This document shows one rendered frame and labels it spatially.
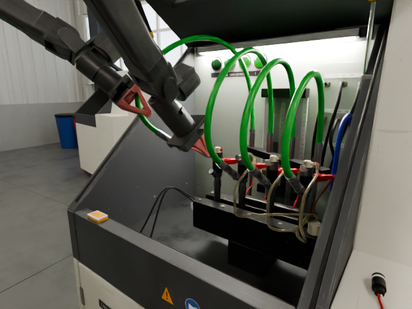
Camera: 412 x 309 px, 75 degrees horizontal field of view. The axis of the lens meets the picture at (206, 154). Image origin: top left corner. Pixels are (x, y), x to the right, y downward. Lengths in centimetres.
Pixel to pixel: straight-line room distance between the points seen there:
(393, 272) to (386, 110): 29
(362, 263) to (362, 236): 6
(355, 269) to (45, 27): 78
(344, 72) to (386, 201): 41
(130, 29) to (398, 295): 57
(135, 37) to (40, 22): 31
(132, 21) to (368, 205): 53
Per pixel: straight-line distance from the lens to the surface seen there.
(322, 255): 49
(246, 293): 51
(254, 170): 55
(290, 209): 71
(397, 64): 64
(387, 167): 60
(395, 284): 56
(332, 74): 89
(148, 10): 648
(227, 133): 104
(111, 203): 91
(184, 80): 62
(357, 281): 54
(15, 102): 744
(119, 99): 67
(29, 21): 74
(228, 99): 103
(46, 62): 778
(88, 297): 97
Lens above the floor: 128
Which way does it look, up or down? 13 degrees down
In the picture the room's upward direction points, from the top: straight up
